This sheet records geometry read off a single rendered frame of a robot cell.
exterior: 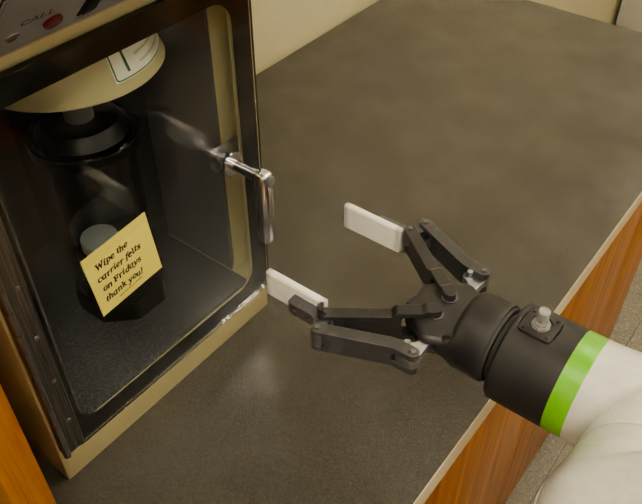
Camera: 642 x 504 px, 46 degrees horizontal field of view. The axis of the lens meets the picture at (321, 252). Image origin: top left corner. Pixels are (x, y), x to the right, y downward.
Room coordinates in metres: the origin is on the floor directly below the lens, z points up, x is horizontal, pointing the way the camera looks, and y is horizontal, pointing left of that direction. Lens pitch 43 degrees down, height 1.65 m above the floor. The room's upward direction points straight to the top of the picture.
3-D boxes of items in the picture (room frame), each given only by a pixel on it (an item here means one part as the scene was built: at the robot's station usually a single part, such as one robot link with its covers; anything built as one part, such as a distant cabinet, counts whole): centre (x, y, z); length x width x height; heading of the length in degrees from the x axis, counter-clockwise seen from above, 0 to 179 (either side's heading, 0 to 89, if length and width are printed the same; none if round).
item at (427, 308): (0.46, -0.05, 1.14); 0.11 x 0.01 x 0.04; 90
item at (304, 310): (0.46, 0.01, 1.14); 0.05 x 0.03 x 0.01; 52
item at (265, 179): (0.60, 0.07, 1.17); 0.05 x 0.03 x 0.10; 52
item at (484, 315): (0.46, -0.12, 1.14); 0.09 x 0.08 x 0.07; 52
